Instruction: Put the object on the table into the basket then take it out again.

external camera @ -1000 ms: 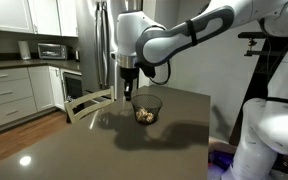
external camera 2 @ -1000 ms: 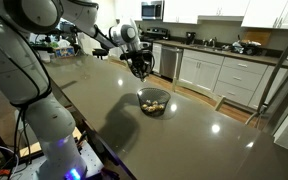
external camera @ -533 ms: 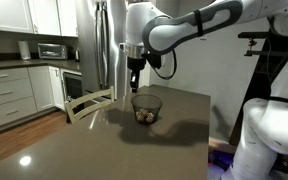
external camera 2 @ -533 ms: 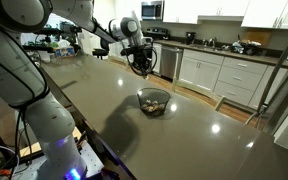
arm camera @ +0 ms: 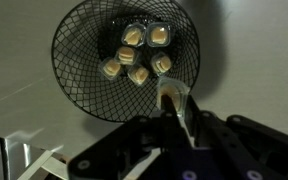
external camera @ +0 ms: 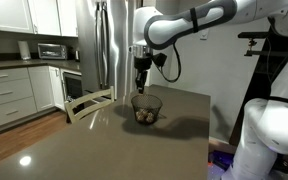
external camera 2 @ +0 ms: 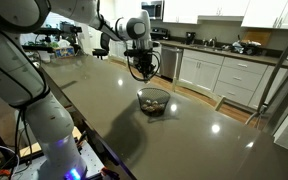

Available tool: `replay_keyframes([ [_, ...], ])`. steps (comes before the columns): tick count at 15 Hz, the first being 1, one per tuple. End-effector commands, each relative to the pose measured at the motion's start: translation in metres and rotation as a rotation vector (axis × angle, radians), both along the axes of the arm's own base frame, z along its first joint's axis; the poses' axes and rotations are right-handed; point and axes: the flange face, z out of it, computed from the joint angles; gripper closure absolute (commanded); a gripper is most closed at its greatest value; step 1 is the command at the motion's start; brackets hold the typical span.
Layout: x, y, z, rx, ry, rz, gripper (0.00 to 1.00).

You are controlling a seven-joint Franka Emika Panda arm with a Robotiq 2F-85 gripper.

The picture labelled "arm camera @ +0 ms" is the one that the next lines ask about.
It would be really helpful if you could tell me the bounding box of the black wire mesh basket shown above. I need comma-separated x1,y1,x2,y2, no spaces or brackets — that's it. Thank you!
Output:
50,0,201,124

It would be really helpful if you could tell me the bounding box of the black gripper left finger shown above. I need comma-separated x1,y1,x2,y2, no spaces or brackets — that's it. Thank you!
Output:
67,94,192,180

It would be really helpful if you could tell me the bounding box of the clear plastic snack cup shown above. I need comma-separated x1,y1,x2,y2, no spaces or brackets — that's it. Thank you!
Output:
98,57,125,81
156,77,190,118
145,21,172,48
127,63,151,87
114,45,142,67
121,22,148,48
149,51,174,77

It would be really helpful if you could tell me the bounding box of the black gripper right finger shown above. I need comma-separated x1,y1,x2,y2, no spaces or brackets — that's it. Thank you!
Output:
184,94,288,180

